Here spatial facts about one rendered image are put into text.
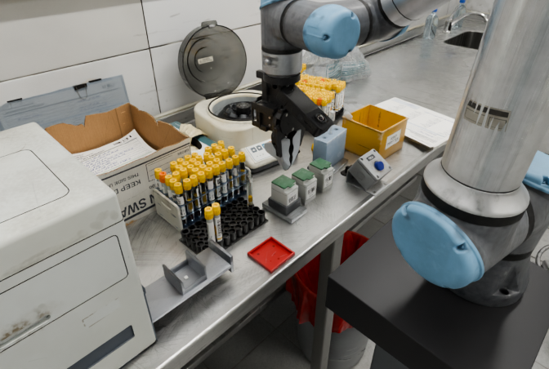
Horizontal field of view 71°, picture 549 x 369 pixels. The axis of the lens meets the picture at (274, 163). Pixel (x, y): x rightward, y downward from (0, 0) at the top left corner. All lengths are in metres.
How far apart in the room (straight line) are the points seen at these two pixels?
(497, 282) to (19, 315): 0.63
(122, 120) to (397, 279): 0.80
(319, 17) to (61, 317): 0.52
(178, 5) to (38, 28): 0.38
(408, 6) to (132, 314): 0.60
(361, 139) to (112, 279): 0.76
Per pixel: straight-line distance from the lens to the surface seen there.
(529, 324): 0.73
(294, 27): 0.64
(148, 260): 0.83
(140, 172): 0.87
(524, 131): 0.44
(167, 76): 1.25
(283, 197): 0.85
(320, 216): 0.89
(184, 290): 0.69
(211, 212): 0.74
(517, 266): 0.69
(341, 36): 0.60
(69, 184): 0.53
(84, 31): 1.12
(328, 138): 1.00
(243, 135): 1.02
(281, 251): 0.80
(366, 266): 0.69
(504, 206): 0.48
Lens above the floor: 1.44
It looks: 32 degrees down
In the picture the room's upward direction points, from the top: straight up
